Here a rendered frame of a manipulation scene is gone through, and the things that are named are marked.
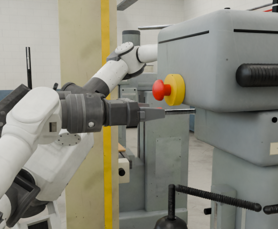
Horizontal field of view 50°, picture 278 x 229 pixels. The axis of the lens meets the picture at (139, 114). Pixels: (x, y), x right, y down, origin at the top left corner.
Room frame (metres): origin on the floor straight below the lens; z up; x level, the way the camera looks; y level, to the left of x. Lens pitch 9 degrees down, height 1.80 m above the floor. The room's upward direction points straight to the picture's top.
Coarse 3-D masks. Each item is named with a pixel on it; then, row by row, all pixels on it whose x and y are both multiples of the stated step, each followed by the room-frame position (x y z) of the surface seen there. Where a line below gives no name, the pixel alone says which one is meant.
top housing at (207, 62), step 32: (160, 32) 0.67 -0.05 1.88; (192, 32) 0.53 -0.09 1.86; (224, 32) 0.46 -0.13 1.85; (256, 32) 0.47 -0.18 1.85; (160, 64) 0.66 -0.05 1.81; (192, 64) 0.53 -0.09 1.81; (224, 64) 0.46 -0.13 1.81; (192, 96) 0.52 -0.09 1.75; (224, 96) 0.46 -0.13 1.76; (256, 96) 0.48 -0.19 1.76
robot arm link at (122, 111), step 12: (84, 96) 0.65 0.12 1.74; (96, 96) 0.66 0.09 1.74; (84, 108) 0.63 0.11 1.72; (96, 108) 0.64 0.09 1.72; (108, 108) 0.66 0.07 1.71; (120, 108) 0.65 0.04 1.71; (132, 108) 0.65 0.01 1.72; (84, 120) 0.63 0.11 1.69; (96, 120) 0.64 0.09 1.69; (108, 120) 0.66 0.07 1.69; (120, 120) 0.65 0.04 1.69; (132, 120) 0.64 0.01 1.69; (84, 132) 0.65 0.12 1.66
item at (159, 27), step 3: (174, 24) 0.69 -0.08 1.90; (138, 27) 0.72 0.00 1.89; (141, 27) 0.72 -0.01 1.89; (144, 27) 0.71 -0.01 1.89; (147, 27) 0.71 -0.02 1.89; (150, 27) 0.71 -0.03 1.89; (153, 27) 0.70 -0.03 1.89; (156, 27) 0.70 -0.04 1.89; (159, 27) 0.70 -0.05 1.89; (162, 27) 0.70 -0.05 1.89; (165, 27) 0.69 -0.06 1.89
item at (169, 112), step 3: (159, 108) 0.68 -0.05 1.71; (165, 111) 0.69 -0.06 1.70; (168, 111) 0.69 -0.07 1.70; (171, 111) 0.69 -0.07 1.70; (174, 111) 0.69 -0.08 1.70; (177, 111) 0.69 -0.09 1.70; (180, 111) 0.69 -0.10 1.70; (183, 111) 0.69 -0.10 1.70; (186, 111) 0.70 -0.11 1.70; (189, 111) 0.70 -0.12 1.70; (192, 111) 0.70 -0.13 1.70; (195, 111) 0.70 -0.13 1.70; (165, 114) 0.69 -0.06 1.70; (168, 114) 0.69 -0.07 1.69
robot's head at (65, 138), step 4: (60, 132) 0.77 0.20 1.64; (64, 132) 0.77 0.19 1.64; (68, 132) 0.77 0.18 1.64; (60, 136) 0.77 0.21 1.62; (64, 136) 0.78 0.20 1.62; (68, 136) 0.78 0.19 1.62; (72, 136) 0.78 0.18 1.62; (76, 136) 0.78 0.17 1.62; (80, 136) 0.79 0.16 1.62; (56, 140) 0.78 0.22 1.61; (60, 140) 0.79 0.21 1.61; (64, 140) 0.79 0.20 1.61; (68, 140) 0.79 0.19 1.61; (72, 140) 0.79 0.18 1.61; (76, 140) 0.80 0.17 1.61; (80, 140) 0.80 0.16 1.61; (64, 144) 0.80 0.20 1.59; (68, 144) 0.80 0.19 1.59; (72, 144) 0.81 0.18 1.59
